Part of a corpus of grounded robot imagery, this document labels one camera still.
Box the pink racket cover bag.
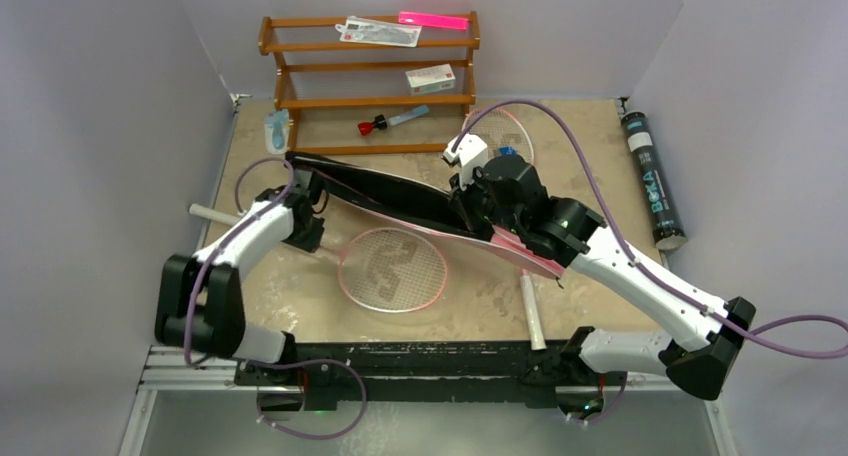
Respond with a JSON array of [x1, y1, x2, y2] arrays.
[[285, 151, 565, 280]]

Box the pink badminton racket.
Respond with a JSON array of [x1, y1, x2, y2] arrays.
[[188, 203, 449, 314], [462, 108, 546, 351]]

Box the black shuttlecock tube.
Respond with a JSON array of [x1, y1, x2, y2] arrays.
[[621, 111, 687, 251]]

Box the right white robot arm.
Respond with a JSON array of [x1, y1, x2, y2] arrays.
[[442, 151, 756, 401]]

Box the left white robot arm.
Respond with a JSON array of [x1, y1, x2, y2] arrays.
[[154, 186, 324, 385]]

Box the light blue glue stick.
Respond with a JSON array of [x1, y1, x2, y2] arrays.
[[387, 105, 430, 127]]

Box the light blue packaged item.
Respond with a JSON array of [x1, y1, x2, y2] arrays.
[[264, 109, 291, 155]]

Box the white red small box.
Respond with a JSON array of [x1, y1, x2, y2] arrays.
[[405, 64, 456, 96]]

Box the wooden three-tier shelf rack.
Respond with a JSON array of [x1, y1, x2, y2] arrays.
[[258, 11, 480, 156]]

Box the pink flat ruler package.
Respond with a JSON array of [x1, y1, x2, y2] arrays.
[[398, 11, 469, 31]]

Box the clear plastic blister package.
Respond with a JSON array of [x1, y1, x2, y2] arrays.
[[335, 16, 423, 48]]

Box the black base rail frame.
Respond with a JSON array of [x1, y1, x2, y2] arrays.
[[135, 336, 720, 415]]

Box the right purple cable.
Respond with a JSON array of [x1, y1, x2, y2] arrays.
[[450, 99, 848, 428]]

